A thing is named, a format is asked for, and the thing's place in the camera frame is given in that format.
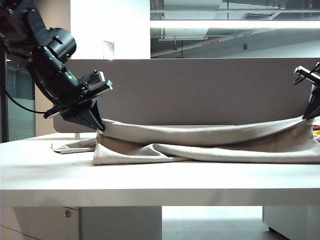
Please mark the silver wall plate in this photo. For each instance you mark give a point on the silver wall plate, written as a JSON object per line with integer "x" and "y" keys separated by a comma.
{"x": 109, "y": 50}

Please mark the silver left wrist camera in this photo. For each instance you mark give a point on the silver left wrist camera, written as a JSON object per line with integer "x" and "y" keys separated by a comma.
{"x": 96, "y": 78}

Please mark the white partition support bracket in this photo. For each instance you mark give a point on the white partition support bracket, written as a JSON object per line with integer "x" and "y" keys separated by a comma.
{"x": 77, "y": 136}

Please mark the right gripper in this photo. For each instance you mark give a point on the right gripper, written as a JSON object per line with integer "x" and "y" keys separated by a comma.
{"x": 310, "y": 75}

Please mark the white cabinet on castors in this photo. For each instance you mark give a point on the white cabinet on castors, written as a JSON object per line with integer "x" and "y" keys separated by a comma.
{"x": 295, "y": 225}

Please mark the red ceiling sign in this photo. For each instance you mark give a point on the red ceiling sign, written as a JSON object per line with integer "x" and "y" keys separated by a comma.
{"x": 210, "y": 43}

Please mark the ceiling air vent grille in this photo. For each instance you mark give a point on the ceiling air vent grille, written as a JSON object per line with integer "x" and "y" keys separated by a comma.
{"x": 257, "y": 17}

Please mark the white drawer pedestal cabinet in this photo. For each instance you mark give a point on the white drawer pedestal cabinet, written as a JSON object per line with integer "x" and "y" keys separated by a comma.
{"x": 37, "y": 225}

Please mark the grey-brown desk partition screen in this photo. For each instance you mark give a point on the grey-brown desk partition screen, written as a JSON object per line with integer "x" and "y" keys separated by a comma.
{"x": 187, "y": 87}

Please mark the beige T-shirt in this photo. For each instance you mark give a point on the beige T-shirt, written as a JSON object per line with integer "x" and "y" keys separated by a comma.
{"x": 200, "y": 135}

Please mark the round cabinet lock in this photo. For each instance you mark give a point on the round cabinet lock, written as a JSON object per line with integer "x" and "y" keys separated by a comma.
{"x": 67, "y": 214}

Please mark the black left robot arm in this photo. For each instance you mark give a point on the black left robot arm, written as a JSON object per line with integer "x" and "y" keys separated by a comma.
{"x": 50, "y": 50}

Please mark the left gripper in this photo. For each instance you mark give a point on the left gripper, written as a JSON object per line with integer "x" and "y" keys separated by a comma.
{"x": 82, "y": 100}

